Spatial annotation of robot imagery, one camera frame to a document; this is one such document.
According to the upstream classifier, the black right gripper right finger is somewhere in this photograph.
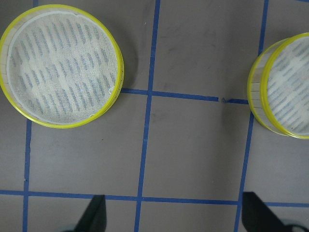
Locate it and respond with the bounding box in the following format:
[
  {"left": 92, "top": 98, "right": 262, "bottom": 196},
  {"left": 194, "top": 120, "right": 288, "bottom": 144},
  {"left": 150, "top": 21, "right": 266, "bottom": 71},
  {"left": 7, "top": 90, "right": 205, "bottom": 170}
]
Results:
[{"left": 242, "top": 192, "right": 290, "bottom": 232}]

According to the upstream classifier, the yellow bamboo steamer basket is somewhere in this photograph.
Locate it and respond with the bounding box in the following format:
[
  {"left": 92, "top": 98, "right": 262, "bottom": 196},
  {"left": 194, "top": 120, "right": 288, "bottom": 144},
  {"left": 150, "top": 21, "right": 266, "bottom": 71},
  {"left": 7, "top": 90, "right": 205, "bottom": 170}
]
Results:
[
  {"left": 247, "top": 33, "right": 309, "bottom": 139},
  {"left": 0, "top": 4, "right": 124, "bottom": 129}
]

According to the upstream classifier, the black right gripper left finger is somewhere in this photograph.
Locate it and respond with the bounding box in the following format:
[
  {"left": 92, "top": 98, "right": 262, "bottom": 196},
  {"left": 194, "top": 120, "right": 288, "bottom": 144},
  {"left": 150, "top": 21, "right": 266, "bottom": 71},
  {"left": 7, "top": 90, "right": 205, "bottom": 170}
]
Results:
[{"left": 74, "top": 195, "right": 107, "bottom": 232}]

